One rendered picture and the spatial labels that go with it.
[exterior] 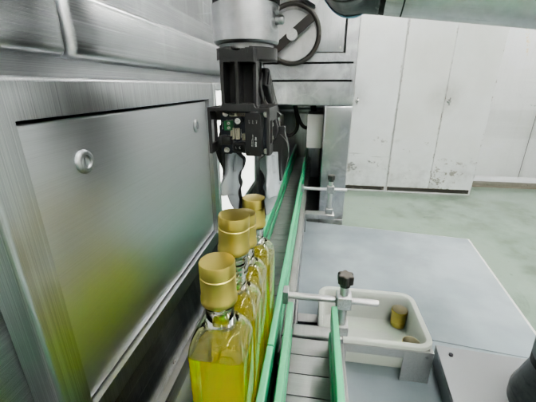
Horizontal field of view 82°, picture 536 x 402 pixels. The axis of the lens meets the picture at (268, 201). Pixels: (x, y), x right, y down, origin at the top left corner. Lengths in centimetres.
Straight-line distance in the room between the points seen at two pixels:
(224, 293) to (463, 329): 75
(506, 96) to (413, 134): 132
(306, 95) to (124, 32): 97
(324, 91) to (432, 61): 303
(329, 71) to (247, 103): 96
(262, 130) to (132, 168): 16
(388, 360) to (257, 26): 64
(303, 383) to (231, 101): 43
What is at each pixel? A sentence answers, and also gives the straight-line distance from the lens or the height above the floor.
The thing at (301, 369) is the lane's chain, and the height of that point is 88.
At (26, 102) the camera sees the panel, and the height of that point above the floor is 130.
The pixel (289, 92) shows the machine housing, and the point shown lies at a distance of 132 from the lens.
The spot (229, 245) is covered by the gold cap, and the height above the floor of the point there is 116.
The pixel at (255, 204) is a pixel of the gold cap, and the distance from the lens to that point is 43.
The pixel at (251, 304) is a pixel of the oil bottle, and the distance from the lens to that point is 37.
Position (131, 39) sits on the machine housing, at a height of 136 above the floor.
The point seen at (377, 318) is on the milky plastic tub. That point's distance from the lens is 87.
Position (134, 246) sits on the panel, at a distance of 42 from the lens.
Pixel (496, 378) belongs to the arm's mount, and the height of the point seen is 80.
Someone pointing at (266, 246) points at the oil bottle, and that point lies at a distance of 47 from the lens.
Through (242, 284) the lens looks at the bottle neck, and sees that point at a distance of 37.
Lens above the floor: 131
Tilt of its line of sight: 20 degrees down
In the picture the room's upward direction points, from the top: straight up
